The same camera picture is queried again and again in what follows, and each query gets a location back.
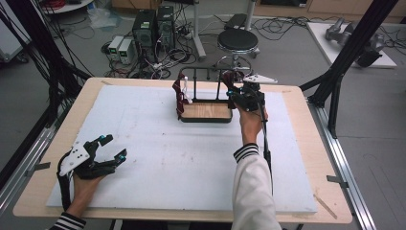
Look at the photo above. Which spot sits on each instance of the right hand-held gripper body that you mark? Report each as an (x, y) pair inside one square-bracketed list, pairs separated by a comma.
[(250, 97)]

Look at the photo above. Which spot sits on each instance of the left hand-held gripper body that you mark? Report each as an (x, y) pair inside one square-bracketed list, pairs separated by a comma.
[(76, 158)]

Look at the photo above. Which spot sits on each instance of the black hook rack wooden base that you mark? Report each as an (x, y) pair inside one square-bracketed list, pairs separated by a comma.
[(206, 111)]

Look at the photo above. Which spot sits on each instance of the person's right hand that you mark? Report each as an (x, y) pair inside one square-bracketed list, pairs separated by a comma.
[(252, 126)]

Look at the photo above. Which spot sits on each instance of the person's left hand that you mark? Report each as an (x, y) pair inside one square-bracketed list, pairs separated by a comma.
[(81, 195)]

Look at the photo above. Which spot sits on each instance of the black round stool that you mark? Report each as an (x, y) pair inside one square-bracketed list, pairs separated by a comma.
[(237, 40)]

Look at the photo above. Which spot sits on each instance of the white foam mat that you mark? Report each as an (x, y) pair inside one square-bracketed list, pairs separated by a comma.
[(166, 166)]

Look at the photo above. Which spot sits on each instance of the flat black device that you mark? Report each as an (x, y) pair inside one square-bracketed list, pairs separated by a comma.
[(236, 21)]

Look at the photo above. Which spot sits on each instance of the grey desk leg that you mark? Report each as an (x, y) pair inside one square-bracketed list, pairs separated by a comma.
[(198, 35)]

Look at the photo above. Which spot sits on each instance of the person's dark trousers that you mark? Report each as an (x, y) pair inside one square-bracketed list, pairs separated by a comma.
[(172, 225)]

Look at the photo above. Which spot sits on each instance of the white floor board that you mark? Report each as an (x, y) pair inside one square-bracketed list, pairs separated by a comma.
[(324, 41)]

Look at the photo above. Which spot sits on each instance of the slim black computer tower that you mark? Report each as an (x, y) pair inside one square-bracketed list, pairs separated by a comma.
[(166, 27)]

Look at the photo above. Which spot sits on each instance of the white power supply unit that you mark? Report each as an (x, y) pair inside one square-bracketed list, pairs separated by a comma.
[(126, 51), (115, 46)]

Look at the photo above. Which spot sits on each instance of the large black computer tower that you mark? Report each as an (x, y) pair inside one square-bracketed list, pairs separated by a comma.
[(145, 33)]

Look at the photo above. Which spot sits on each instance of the clear plastic bag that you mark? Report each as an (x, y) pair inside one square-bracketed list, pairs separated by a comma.
[(102, 17)]

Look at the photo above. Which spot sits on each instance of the white round table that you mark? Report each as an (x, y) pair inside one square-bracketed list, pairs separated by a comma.
[(68, 6)]

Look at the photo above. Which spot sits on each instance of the aluminium rail with clamp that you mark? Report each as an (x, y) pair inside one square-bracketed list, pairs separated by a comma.
[(28, 156), (344, 159)]

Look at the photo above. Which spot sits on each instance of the black frame post with brace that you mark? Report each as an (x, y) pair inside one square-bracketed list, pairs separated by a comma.
[(354, 44)]

